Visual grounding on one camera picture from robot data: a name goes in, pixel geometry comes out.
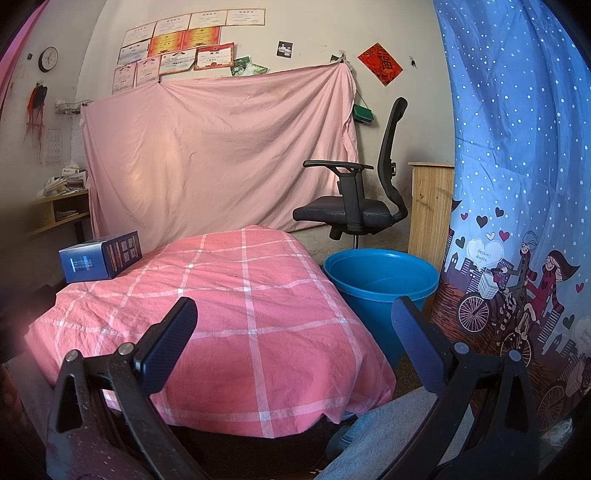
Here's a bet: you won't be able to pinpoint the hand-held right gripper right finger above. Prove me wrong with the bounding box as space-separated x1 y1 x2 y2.
382 296 542 480

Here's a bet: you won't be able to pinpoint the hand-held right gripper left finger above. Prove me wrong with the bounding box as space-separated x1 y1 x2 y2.
45 296 206 480

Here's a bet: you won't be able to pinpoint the blue plastic bucket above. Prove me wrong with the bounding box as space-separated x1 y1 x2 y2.
323 248 439 370

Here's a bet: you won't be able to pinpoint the pink checked tablecloth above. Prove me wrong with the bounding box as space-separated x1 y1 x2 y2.
24 225 398 439

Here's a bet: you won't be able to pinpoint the person's right leg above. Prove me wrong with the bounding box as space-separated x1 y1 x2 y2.
318 385 476 480

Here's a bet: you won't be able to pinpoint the blue cardboard box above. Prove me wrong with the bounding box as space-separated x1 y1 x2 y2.
58 231 141 284

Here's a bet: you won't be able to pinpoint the wooden cabinet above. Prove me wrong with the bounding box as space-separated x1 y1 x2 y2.
407 161 455 273

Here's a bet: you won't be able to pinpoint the black office chair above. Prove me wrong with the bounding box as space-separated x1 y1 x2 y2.
292 97 409 252

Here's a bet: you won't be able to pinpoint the wooden shelf desk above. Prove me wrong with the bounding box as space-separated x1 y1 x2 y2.
28 189 90 241

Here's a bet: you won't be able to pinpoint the stack of books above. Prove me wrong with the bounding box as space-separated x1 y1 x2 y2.
44 159 88 199

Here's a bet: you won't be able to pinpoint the pink hanging sheet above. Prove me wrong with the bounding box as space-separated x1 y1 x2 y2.
81 62 361 253

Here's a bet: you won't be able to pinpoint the blue printed curtain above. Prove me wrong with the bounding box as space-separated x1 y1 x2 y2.
427 0 591 444

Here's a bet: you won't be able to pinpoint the red hanging ornament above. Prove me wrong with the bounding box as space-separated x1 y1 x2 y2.
25 82 49 139

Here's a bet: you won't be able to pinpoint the white wall calendar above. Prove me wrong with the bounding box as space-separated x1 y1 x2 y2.
37 128 63 167

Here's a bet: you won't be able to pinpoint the wire wall shelf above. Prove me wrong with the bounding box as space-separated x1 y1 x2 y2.
55 99 93 116

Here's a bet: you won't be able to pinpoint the red square wall poster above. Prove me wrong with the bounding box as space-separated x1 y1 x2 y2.
358 43 404 87

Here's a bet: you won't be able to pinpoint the green wall pictures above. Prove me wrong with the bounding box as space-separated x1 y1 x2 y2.
231 56 270 77

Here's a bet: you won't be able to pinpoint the group of wall certificates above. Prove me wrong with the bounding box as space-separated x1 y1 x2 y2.
112 8 267 96

